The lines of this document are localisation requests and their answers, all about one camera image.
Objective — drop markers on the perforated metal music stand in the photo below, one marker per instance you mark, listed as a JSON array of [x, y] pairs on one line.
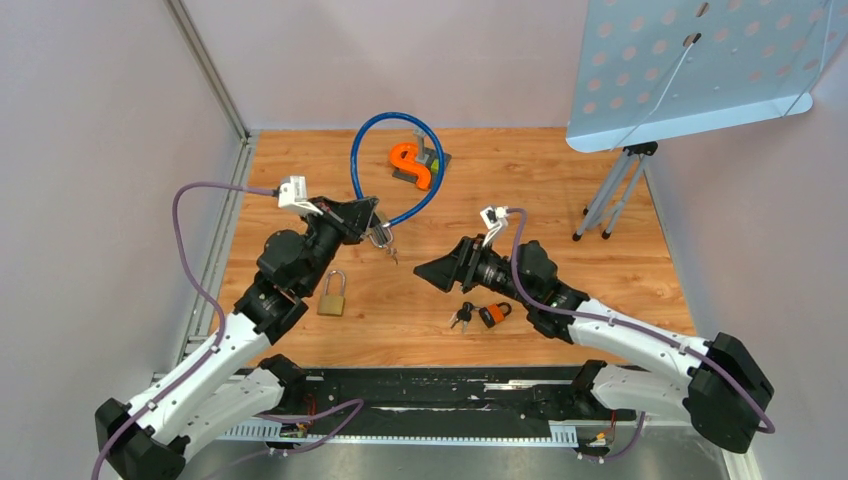
[[655, 70]]

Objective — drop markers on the cable lock silver keys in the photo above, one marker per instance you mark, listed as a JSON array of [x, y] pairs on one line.
[[392, 253]]

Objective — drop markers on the blue cable lock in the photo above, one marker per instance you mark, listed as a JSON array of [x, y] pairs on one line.
[[428, 131]]

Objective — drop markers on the orange S-shaped toy base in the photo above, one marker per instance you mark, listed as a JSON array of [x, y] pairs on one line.
[[415, 162]]

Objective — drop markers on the orange small padlock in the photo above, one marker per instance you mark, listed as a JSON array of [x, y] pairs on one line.
[[494, 314]]

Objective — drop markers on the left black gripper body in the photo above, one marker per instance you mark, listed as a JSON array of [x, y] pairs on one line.
[[333, 224]]

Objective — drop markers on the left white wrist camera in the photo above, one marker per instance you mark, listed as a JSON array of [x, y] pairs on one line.
[[292, 196]]

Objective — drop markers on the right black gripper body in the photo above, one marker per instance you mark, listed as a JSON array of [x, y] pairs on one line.
[[468, 277]]

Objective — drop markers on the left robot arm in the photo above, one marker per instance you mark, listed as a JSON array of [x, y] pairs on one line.
[[157, 432]]

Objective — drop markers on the small brass padlock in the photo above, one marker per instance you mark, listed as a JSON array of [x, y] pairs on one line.
[[332, 303]]

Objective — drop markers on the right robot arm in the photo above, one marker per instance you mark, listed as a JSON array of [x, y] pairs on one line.
[[714, 384]]

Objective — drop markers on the black key bunch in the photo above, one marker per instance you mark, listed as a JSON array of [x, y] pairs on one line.
[[463, 316]]

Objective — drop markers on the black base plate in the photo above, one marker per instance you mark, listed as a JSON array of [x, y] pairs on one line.
[[519, 405]]

